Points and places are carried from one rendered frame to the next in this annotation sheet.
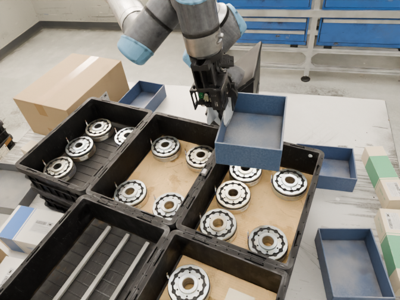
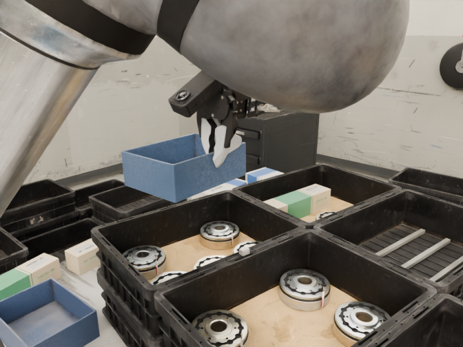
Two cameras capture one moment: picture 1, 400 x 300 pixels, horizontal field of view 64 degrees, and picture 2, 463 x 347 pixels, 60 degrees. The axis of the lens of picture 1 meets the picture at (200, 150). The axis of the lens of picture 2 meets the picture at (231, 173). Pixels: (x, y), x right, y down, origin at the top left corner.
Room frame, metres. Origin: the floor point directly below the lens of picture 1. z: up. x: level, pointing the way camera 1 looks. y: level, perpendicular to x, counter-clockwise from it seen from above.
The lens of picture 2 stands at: (1.28, 0.23, 1.35)
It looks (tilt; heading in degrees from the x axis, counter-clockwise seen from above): 19 degrees down; 201
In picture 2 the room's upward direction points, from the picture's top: straight up
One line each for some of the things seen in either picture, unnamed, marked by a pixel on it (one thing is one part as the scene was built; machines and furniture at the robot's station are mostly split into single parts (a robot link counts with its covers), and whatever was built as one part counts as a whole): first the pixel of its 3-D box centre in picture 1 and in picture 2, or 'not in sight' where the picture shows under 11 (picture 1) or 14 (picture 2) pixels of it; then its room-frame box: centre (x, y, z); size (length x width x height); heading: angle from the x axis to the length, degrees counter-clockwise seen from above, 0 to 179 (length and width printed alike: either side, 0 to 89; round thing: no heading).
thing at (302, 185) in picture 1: (289, 181); (142, 257); (0.60, -0.26, 0.86); 0.10 x 0.10 x 0.01
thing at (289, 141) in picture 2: not in sight; (262, 174); (-1.16, -0.49, 0.45); 0.60 x 0.45 x 0.90; 160
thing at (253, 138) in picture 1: (252, 128); (186, 163); (0.59, -0.14, 1.10); 0.20 x 0.15 x 0.07; 161
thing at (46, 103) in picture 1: (77, 96); not in sight; (1.32, 0.54, 0.80); 0.40 x 0.30 x 0.20; 151
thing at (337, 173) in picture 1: (323, 166); (44, 321); (0.74, -0.43, 0.74); 0.20 x 0.15 x 0.07; 71
